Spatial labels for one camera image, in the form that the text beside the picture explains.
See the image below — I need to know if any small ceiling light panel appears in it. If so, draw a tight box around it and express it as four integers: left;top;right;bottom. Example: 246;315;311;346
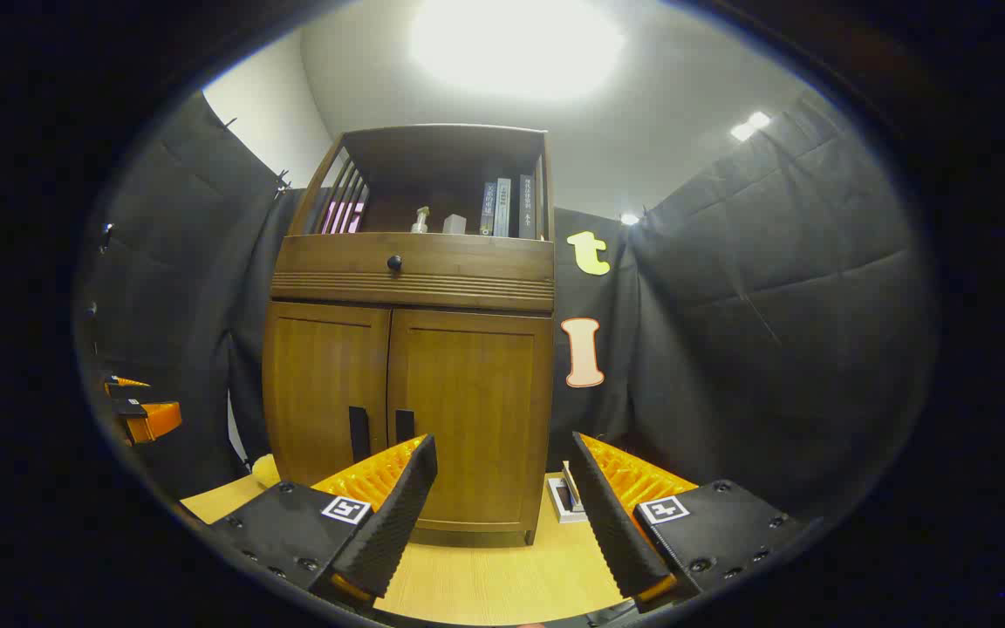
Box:
729;111;772;142

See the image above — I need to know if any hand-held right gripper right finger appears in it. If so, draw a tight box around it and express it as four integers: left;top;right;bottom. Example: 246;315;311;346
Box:
571;432;817;607

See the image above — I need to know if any large ceiling light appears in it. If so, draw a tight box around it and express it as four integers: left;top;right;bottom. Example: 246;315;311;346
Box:
407;0;626;101

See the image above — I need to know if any wooden double-door shoe cabinet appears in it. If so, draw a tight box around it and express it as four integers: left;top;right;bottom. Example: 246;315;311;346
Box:
261;124;556;549

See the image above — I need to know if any wooden cabinet door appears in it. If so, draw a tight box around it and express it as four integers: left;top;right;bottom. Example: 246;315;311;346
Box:
263;301;392;489
386;308;553;535

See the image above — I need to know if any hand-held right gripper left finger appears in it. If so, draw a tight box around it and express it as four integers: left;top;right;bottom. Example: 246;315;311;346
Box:
206;433;439;607

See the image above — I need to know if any black backdrop cloth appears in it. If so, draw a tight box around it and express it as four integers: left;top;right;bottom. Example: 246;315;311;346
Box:
75;87;940;524

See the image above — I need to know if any white box with dark inlay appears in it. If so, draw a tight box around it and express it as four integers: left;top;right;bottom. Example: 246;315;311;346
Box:
548;461;591;524

